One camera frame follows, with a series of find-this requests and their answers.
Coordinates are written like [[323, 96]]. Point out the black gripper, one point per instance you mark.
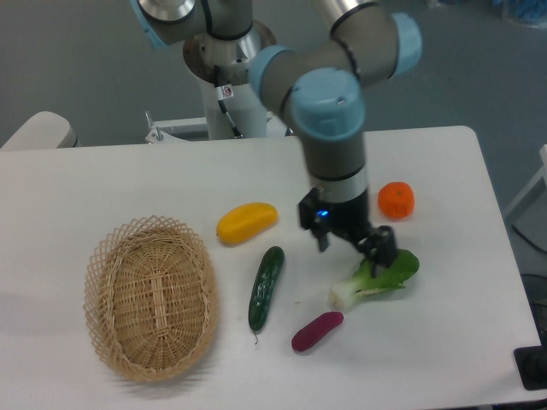
[[348, 221]]

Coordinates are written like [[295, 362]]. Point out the green cucumber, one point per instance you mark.
[[267, 276]]

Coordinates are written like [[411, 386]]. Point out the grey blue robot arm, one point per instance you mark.
[[318, 93]]

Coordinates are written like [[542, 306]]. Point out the green bok choy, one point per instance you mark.
[[345, 294]]

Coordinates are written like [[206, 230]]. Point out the orange tangerine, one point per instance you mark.
[[396, 200]]

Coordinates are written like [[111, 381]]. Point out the purple sweet potato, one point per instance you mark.
[[307, 337]]

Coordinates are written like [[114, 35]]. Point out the yellow mango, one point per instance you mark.
[[245, 222]]

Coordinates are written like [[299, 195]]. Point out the woven wicker basket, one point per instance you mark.
[[151, 299]]

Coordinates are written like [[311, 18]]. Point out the white furniture right edge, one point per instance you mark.
[[530, 193]]

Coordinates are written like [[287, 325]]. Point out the black device table corner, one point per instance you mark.
[[531, 365]]

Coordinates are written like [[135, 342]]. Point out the white chair left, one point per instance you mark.
[[44, 130]]

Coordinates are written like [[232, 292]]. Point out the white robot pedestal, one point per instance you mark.
[[231, 107]]

